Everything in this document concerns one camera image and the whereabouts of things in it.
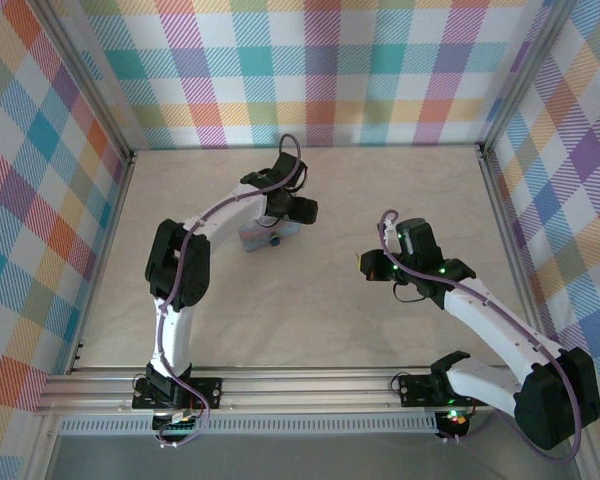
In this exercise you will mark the light blue printed padlock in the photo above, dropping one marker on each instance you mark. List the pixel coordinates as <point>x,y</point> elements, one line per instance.
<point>255,242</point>

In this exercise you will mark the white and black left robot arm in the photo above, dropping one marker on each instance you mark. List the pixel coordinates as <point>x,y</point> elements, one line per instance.
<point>230,215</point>

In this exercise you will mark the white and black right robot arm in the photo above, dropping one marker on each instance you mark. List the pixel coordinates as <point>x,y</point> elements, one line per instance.
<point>485,310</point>

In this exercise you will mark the small controller board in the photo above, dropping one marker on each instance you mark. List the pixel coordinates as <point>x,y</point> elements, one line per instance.
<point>455,420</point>
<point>177,426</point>

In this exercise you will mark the aluminium side rail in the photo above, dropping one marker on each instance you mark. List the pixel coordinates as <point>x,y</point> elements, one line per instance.
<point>514,250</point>
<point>104,260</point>

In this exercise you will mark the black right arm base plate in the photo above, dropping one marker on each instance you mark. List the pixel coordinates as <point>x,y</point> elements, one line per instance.
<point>415,390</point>

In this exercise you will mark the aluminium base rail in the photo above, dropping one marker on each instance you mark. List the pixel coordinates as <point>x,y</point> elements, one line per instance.
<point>305,390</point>

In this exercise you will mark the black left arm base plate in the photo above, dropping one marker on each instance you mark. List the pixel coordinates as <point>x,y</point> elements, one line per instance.
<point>207,392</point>

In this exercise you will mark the aluminium frame post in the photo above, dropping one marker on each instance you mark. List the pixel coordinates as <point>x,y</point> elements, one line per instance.
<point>87,80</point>
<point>524,75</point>

